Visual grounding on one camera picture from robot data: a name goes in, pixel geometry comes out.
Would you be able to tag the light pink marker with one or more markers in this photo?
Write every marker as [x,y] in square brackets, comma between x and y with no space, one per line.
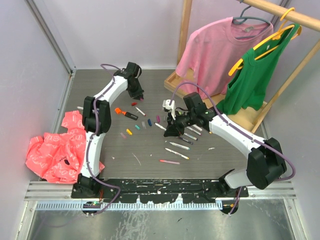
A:
[169,162]

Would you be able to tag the yellow hanger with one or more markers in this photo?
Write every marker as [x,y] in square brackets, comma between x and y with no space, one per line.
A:
[275,36]

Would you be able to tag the pink cap marker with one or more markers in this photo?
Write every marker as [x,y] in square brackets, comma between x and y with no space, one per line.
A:
[160,126]

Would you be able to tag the cable duct rail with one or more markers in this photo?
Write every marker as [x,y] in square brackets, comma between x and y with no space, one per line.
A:
[94,206]

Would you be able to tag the orange black highlighter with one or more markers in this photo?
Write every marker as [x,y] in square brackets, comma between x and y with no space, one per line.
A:
[130,115]

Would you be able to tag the purple marker pen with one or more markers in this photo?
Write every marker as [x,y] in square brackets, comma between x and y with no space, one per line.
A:
[185,140]

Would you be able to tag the pink t-shirt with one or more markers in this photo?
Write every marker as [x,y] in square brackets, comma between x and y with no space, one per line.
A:
[213,50]

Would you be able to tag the grey hanger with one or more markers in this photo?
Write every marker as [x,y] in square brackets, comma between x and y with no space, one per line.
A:
[244,19]

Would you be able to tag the teal marker pen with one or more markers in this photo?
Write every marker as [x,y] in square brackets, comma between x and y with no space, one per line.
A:
[179,145]

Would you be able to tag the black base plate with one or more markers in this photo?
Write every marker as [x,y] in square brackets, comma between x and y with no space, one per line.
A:
[157,191]

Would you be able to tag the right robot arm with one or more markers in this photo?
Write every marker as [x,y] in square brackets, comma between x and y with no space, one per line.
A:
[265,160]

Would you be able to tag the grey marker pen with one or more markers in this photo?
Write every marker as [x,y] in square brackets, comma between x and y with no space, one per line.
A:
[197,127]

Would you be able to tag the yellow marker pen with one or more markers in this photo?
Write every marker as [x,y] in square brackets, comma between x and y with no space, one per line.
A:
[177,153]

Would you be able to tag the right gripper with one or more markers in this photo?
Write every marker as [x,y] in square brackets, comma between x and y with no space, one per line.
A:
[171,131]

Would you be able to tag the red cap marker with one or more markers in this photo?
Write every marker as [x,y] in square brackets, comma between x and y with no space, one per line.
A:
[140,111]

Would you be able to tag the yellow pen cap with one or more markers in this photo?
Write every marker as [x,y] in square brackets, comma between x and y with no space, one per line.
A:
[128,131]

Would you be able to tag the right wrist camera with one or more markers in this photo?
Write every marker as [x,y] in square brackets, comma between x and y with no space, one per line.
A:
[169,106]

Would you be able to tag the magenta marker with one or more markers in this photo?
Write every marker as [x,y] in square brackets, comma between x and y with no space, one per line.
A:
[193,130]

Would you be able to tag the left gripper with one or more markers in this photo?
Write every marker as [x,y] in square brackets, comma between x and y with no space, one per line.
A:
[138,94]

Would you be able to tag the green tank top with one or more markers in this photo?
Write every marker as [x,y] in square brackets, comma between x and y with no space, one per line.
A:
[249,85]

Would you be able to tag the orange highlighter cap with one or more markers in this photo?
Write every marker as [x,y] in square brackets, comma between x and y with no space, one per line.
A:
[118,111]

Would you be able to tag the red crumpled plastic bag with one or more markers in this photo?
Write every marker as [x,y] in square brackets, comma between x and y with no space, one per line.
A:
[58,157]

